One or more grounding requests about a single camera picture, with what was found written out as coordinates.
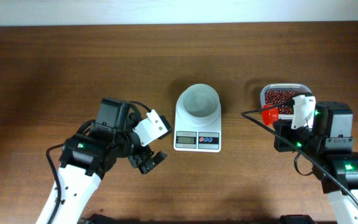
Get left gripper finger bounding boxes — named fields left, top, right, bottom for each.
left=159, top=115, right=172, bottom=139
left=139, top=152, right=168, bottom=174

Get orange measuring scoop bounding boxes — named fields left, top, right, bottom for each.
left=262, top=105, right=279, bottom=126

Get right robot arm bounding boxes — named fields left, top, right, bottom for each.
left=273, top=101, right=358, bottom=223

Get right black cable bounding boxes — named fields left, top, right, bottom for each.
left=240, top=91, right=358, bottom=224

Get black cable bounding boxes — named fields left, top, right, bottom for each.
left=45, top=100, right=152, bottom=224
left=240, top=91, right=358, bottom=224

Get left black cable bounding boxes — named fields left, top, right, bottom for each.
left=45, top=100, right=152, bottom=224

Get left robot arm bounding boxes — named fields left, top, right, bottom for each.
left=37, top=98, right=172, bottom=223

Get white round bowl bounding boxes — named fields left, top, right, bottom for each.
left=181, top=84, right=220, bottom=118

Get clear plastic food container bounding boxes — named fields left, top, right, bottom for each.
left=260, top=83, right=311, bottom=119

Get red adzuki beans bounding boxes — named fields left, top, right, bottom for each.
left=264, top=90, right=298, bottom=114

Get white digital kitchen scale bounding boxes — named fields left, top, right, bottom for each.
left=173, top=98, right=223, bottom=153

